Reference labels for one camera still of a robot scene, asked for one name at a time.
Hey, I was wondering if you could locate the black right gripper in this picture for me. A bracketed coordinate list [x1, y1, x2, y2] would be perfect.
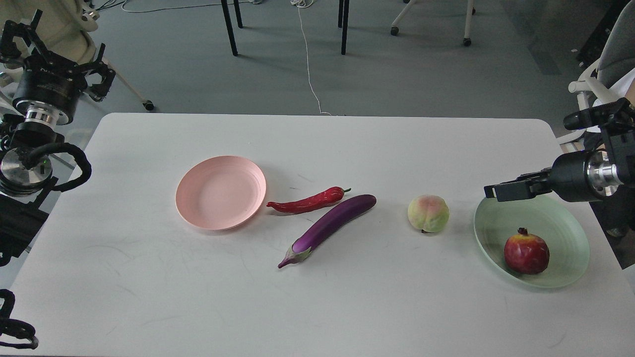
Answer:
[484, 151, 596, 202]

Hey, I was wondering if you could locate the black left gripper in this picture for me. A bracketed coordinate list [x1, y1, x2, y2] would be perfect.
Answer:
[0, 9, 116, 125]

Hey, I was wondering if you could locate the green pink peach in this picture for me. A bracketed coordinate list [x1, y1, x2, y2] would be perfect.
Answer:
[407, 195, 450, 233]

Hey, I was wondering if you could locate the purple eggplant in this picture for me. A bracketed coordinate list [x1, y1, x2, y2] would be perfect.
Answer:
[277, 194, 377, 269]

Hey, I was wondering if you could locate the red chili pepper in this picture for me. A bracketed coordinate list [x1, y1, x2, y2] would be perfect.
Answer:
[265, 186, 351, 214]

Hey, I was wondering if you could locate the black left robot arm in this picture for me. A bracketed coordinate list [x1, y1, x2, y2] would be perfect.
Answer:
[1, 0, 117, 266]

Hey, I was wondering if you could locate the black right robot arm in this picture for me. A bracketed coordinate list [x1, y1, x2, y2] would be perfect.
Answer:
[484, 98, 635, 238]

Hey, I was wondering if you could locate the green plate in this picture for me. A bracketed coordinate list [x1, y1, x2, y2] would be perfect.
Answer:
[473, 196, 590, 289]

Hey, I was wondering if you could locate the beige office chair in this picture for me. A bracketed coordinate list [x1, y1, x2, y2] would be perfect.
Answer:
[0, 0, 155, 112]

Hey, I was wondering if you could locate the grey white chair right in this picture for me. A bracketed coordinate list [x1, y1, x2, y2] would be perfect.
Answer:
[558, 0, 635, 147]

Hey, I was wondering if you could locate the black table leg left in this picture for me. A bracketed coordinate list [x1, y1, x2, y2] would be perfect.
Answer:
[220, 0, 243, 57]

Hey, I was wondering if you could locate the black table leg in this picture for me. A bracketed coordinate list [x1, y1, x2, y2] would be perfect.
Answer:
[220, 0, 243, 57]
[337, 0, 350, 55]

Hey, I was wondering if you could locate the white chair base with wheels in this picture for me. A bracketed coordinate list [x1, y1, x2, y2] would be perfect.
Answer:
[390, 0, 476, 47]

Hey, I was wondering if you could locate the pink plate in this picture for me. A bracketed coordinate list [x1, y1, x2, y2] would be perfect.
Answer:
[175, 156, 267, 231]

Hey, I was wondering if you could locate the black table leg right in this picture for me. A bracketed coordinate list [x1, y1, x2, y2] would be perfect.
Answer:
[337, 0, 350, 55]

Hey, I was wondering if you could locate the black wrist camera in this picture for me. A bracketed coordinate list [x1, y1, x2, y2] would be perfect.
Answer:
[563, 98, 635, 136]

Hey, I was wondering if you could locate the white floor cable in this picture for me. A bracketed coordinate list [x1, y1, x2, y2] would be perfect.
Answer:
[290, 0, 332, 116]

